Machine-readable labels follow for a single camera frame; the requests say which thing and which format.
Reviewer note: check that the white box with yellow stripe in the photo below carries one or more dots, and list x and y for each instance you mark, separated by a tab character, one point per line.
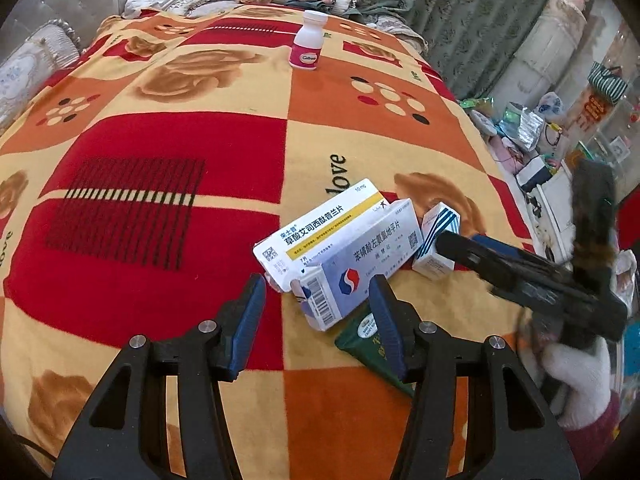
320	225

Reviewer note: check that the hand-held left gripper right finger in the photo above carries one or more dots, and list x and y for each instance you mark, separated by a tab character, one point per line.
387	330

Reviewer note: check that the white blue box round logo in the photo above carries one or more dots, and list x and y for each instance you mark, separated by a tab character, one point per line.
350	270

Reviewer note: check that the white blue plastic bag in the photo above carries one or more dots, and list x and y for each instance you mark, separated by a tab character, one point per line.
550	105

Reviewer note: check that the white pill bottle pink label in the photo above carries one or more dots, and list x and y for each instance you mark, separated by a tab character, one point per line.
306	45

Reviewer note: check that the person's right hand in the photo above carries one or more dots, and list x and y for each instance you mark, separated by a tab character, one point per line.
582	380

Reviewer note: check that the blue white storage box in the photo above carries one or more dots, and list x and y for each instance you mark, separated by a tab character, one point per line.
532	175

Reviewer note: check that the pillow with beaded trim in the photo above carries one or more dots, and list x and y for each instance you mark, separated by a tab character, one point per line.
30	62

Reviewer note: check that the orange red printed blanket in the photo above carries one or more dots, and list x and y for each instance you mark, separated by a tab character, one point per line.
125	200

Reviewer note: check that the red cloth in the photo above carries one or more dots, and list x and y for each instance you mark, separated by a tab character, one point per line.
631	220

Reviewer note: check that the white cabinet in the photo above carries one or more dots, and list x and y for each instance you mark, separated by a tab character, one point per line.
555	210

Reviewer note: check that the green patterned curtain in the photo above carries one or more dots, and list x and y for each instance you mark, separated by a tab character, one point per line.
450	10

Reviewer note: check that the small white blue striped box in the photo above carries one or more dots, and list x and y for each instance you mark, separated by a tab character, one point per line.
435	230

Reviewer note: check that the cloth covered standing air conditioner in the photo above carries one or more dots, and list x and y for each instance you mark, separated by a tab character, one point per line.
545	40

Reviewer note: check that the silver foil bag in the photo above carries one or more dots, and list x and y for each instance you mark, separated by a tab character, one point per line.
522	127

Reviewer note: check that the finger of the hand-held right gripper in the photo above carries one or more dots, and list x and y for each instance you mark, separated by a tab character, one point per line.
460	252
505	251

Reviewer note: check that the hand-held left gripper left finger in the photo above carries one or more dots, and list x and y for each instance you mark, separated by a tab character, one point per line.
245	325

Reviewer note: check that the green striped tote bag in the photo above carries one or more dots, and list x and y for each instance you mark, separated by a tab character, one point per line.
607	81

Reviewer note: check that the person's right forearm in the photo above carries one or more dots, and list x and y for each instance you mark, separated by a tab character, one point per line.
597	435

